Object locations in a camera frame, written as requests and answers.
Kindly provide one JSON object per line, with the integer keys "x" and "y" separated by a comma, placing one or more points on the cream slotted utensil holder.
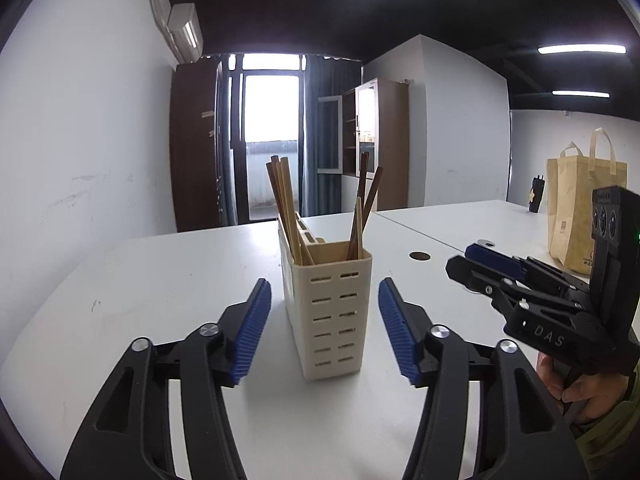
{"x": 330, "y": 320}

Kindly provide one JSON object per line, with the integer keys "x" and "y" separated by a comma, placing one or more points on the small black device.
{"x": 537, "y": 195}

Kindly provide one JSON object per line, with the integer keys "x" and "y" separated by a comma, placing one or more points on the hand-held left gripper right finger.
{"x": 397, "y": 330}

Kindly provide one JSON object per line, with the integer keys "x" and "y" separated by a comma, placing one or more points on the glass balcony door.
{"x": 270, "y": 110}

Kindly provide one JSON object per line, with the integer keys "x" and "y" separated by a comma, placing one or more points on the person's right hand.
{"x": 595, "y": 400}

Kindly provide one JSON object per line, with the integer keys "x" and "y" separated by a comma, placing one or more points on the long ceiling light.
{"x": 581, "y": 94}
{"x": 582, "y": 49}

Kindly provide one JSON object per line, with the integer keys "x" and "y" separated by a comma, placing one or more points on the dark blue curtain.
{"x": 312, "y": 135}

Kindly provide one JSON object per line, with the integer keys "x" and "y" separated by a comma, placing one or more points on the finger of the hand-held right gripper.
{"x": 475, "y": 277}
{"x": 492, "y": 257}

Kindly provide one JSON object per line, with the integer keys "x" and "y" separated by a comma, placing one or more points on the brown paper shopping bag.
{"x": 580, "y": 210}

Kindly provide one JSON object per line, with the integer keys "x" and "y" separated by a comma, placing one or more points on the dark brown tall cabinet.
{"x": 195, "y": 150}

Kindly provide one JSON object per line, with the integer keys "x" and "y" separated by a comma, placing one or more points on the light wooden chopstick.
{"x": 290, "y": 200}
{"x": 356, "y": 230}

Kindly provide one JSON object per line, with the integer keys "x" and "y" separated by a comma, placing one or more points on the person's right forearm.
{"x": 615, "y": 440}

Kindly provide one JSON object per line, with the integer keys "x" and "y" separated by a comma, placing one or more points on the white wall air conditioner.
{"x": 185, "y": 30}

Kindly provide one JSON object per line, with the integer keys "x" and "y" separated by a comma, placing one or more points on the brown glass-door cabinet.
{"x": 392, "y": 145}

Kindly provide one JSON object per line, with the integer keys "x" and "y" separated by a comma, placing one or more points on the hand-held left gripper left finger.
{"x": 250, "y": 335}

